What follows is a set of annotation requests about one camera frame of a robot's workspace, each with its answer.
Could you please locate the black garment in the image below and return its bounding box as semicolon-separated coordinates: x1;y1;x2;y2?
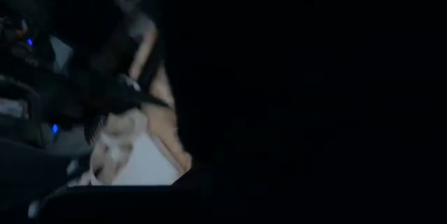
153;0;447;224

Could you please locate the white canvas tote bag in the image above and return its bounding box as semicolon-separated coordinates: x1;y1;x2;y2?
68;110;184;187

